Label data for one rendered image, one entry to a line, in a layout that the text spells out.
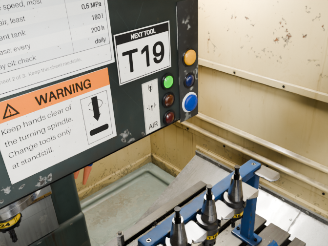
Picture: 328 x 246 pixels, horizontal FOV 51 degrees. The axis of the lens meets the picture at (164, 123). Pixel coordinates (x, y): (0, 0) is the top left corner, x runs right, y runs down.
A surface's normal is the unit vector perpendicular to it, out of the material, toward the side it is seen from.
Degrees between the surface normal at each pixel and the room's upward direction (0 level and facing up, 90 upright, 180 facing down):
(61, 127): 90
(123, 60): 90
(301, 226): 24
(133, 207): 0
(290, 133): 90
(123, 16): 90
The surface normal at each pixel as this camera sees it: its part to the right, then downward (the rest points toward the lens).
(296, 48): -0.74, 0.36
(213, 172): -0.34, -0.65
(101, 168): 0.67, 0.33
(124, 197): -0.05, -0.87
